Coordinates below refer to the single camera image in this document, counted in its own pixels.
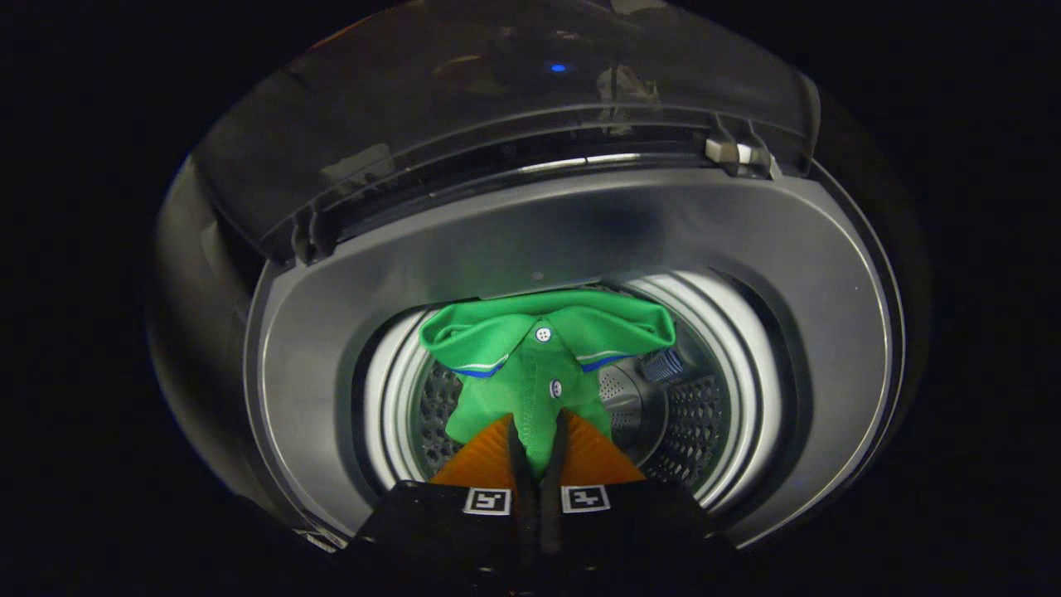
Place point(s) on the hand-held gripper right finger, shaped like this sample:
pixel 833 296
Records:
pixel 551 531

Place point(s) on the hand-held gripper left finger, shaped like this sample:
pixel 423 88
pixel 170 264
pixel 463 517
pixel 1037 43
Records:
pixel 524 531

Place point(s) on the green polo shirt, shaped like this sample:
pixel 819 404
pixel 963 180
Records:
pixel 497 332

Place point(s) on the dark grey washing machine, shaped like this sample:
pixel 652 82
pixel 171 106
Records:
pixel 746 249

